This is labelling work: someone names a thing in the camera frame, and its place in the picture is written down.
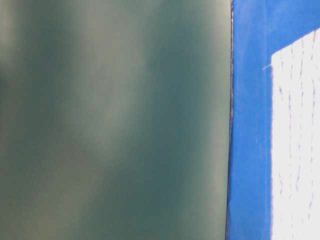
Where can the blue white striped towel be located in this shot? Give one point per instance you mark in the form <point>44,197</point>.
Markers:
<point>295,147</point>

